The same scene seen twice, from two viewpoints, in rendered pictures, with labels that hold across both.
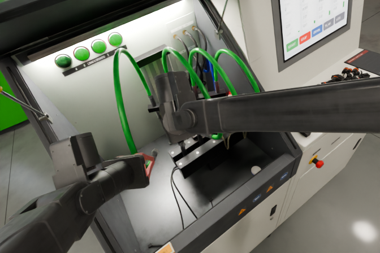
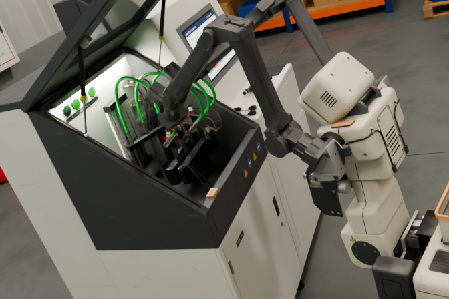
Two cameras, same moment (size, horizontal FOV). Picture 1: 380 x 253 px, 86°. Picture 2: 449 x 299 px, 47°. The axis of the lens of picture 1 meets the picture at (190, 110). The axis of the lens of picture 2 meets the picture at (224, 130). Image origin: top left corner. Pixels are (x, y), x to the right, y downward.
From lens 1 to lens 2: 1.77 m
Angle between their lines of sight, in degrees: 39
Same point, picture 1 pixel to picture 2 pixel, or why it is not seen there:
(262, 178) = (244, 143)
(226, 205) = (232, 162)
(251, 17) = (178, 53)
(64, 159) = (159, 87)
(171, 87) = (174, 68)
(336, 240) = not seen: hidden behind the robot
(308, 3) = not seen: hidden behind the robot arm
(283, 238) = (317, 277)
